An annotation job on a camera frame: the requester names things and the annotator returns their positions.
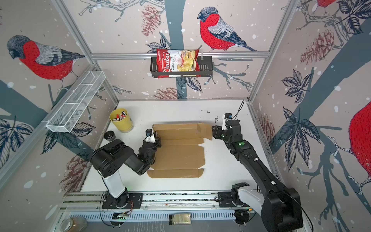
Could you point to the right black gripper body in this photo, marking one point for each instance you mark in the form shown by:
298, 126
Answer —
220, 134

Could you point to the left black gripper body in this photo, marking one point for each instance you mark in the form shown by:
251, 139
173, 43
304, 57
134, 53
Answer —
157, 145

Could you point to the brown cardboard box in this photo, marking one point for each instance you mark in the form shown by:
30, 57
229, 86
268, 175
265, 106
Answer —
181, 154

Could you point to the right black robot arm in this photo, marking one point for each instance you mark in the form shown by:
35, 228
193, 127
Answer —
278, 206

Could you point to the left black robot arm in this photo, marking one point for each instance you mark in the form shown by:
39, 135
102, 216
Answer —
108, 159

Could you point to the black lidded spice jar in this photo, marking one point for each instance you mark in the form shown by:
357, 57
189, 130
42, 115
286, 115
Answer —
109, 136

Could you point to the yellow cup with markers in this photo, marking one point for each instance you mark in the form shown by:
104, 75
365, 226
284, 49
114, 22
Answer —
121, 119

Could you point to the glass jar lying flat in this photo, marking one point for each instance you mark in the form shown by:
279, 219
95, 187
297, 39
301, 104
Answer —
180, 219

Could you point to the red cassava chips bag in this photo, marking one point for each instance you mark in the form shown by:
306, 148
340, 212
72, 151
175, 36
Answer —
169, 61

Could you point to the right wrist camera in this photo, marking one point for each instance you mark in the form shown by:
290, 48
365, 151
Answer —
227, 116

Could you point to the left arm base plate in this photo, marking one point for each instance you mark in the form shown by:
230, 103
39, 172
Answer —
125, 201

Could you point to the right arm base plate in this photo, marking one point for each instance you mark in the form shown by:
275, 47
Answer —
226, 199

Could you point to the black wall basket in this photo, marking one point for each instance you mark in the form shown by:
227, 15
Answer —
205, 66

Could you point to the white wire mesh shelf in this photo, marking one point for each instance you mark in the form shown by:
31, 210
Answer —
66, 117

